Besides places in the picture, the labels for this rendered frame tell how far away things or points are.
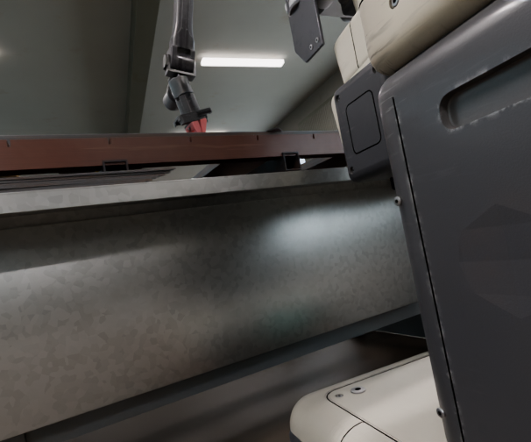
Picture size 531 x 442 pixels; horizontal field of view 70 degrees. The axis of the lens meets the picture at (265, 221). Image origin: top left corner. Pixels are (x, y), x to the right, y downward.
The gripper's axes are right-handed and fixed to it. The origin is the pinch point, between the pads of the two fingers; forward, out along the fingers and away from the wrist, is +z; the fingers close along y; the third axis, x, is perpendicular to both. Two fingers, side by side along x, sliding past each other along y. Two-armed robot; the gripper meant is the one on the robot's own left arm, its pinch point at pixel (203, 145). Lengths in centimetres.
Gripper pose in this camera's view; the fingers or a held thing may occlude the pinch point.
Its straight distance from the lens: 112.1
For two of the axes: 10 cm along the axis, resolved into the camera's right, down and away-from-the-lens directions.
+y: -8.1, 3.6, -4.6
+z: 3.7, 9.3, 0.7
